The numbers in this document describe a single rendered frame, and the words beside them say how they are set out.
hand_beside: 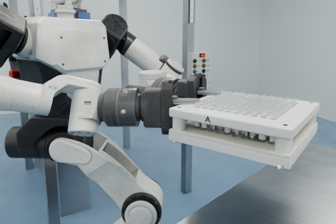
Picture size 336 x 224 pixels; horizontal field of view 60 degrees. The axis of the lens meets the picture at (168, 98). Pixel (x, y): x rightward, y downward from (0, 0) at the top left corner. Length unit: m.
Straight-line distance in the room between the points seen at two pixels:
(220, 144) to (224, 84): 5.26
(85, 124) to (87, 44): 0.38
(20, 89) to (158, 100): 0.28
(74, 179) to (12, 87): 1.52
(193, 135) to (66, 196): 1.63
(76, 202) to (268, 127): 1.80
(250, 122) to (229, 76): 5.32
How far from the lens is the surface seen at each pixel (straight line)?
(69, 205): 2.18
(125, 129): 3.14
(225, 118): 0.54
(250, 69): 6.07
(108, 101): 0.63
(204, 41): 5.54
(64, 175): 2.07
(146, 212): 1.06
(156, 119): 0.64
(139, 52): 1.13
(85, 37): 0.97
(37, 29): 0.93
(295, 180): 0.78
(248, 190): 0.70
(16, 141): 1.13
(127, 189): 1.08
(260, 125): 0.52
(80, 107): 0.66
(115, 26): 1.13
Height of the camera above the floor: 1.15
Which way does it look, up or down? 11 degrees down
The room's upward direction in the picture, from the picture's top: straight up
